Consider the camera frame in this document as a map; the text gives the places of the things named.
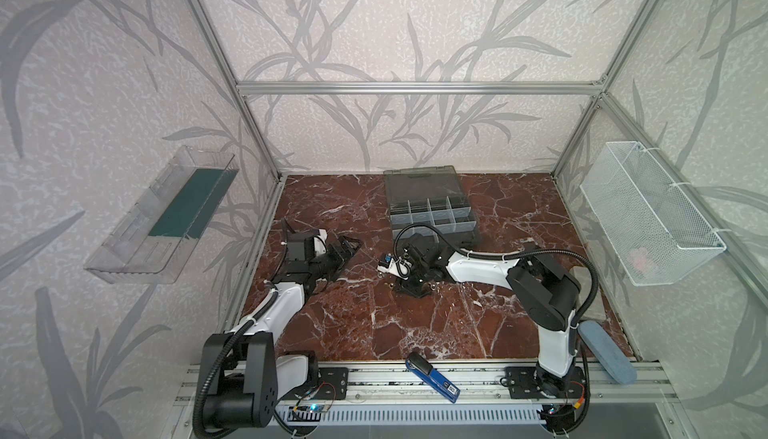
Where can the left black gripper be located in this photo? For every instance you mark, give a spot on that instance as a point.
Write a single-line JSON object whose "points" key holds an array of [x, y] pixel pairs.
{"points": [[335, 250]]}

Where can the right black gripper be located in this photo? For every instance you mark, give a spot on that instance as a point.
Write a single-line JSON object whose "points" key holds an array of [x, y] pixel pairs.
{"points": [[411, 274]]}

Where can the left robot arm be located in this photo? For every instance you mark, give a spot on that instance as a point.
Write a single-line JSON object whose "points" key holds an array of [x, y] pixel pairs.
{"points": [[241, 378]]}

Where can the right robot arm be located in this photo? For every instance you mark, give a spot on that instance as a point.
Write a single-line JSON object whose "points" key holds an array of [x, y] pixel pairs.
{"points": [[555, 287]]}

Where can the grey compartment organizer box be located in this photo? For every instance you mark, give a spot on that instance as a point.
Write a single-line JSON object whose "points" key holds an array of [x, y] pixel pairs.
{"points": [[422, 200]]}

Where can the blue black utility knife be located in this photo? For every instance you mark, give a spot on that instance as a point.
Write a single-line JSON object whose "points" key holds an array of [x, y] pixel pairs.
{"points": [[428, 374]]}

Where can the pink object in basket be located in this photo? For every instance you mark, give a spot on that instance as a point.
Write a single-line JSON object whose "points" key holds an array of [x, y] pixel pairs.
{"points": [[641, 261]]}

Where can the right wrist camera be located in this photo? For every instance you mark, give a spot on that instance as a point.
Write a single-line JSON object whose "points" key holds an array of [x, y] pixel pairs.
{"points": [[393, 265]]}

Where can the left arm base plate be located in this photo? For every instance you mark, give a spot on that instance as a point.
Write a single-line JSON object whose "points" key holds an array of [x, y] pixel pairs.
{"points": [[327, 383]]}

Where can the aluminium front rail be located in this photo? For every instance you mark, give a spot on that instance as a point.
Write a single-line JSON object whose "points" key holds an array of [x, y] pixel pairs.
{"points": [[482, 381]]}

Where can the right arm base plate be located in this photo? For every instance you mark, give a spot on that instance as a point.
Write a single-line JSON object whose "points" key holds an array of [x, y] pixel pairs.
{"points": [[532, 382]]}

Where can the clear acrylic wall shelf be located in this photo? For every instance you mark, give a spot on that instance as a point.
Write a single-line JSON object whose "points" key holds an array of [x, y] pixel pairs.
{"points": [[158, 235]]}

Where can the white wire mesh basket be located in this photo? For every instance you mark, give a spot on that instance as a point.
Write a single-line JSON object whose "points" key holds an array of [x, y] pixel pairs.
{"points": [[638, 204]]}

